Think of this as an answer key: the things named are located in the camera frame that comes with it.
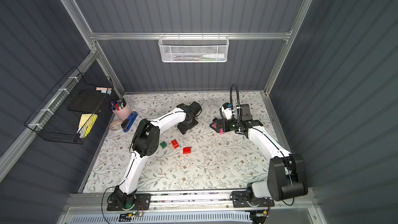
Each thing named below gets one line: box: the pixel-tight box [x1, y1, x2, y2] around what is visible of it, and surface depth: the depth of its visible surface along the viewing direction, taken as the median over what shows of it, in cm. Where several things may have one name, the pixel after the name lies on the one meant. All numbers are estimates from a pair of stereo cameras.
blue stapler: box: [121, 110, 139, 133], surface depth 104 cm
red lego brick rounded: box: [182, 146, 192, 154], surface depth 91 cm
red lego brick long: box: [171, 138, 180, 149], surface depth 94 cm
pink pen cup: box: [110, 98, 133, 121], surface depth 100 cm
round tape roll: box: [109, 119, 124, 131], surface depth 104 cm
